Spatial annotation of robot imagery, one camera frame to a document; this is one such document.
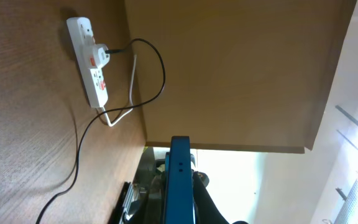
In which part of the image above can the white power strip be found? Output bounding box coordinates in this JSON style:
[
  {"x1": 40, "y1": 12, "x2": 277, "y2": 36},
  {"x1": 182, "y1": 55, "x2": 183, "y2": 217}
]
[{"x1": 67, "y1": 17, "x2": 110, "y2": 108}]

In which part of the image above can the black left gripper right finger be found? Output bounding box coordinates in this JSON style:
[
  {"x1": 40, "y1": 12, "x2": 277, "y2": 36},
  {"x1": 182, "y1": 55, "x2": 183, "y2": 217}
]
[{"x1": 193, "y1": 172, "x2": 228, "y2": 224}]

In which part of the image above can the brown wooden side panel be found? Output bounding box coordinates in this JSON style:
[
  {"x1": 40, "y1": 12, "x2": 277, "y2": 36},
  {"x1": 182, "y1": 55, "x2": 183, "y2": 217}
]
[{"x1": 125, "y1": 0, "x2": 356, "y2": 154}]

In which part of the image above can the white charger plug adapter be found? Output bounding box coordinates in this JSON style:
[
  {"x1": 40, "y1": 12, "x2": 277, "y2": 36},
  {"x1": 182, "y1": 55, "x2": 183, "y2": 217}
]
[{"x1": 85, "y1": 44, "x2": 109, "y2": 69}]

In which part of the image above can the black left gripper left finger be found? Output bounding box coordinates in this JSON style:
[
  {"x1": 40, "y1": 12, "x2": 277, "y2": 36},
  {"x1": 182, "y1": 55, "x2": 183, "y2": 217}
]
[{"x1": 108, "y1": 159, "x2": 166, "y2": 224}]

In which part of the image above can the black charging cable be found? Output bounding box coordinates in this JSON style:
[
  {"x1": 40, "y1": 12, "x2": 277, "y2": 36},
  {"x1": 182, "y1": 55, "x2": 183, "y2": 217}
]
[{"x1": 35, "y1": 38, "x2": 167, "y2": 224}]

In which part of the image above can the white power strip cord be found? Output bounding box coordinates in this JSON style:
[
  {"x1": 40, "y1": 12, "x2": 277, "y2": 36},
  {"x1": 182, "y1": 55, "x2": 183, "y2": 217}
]
[{"x1": 99, "y1": 54, "x2": 138, "y2": 128}]

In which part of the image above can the blue Galaxy smartphone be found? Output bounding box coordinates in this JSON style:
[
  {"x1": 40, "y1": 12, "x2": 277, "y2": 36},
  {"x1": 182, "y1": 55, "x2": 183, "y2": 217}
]
[{"x1": 163, "y1": 136, "x2": 195, "y2": 224}]

